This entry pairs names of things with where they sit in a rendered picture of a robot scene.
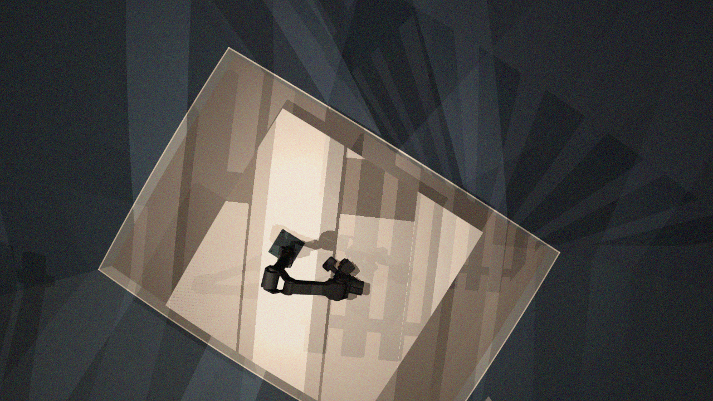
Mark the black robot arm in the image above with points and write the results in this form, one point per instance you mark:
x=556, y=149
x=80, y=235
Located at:
x=335, y=289

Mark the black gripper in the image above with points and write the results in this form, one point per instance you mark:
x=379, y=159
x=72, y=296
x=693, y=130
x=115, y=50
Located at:
x=329, y=265

